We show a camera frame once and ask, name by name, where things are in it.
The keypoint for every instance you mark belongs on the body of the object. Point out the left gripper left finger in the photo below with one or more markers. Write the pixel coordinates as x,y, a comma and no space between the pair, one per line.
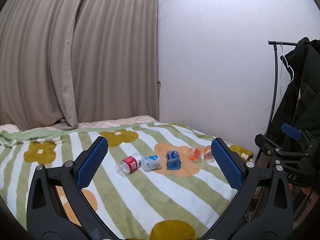
57,207

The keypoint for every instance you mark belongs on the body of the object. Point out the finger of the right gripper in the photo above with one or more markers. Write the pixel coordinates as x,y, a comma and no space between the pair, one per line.
296,134
268,147

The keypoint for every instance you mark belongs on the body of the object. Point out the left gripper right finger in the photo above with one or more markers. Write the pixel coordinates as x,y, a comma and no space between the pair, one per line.
275,216

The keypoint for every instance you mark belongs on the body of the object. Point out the red label clear plastic cup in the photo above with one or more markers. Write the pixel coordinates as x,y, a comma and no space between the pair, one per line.
129,164

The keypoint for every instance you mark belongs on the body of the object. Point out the blue translucent cup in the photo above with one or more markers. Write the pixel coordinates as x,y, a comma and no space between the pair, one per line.
173,161

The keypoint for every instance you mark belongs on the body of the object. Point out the white blue label cup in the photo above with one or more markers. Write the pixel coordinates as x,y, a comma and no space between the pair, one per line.
150,163

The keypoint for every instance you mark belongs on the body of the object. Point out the black jacket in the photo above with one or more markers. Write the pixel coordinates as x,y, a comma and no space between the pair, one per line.
299,106

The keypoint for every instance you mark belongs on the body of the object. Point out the white clothes hanger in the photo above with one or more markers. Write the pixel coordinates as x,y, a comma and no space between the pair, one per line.
289,70

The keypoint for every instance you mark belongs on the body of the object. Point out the black clothes rack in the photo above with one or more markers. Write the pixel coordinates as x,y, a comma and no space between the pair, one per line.
275,44

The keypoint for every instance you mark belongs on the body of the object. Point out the pink bed sheet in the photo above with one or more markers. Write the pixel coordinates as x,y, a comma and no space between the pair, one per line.
10,128

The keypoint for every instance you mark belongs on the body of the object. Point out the green striped floral blanket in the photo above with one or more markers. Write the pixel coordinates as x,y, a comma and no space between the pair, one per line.
137,205

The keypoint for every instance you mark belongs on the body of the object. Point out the beige curtain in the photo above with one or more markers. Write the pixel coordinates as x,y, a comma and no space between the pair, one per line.
64,62

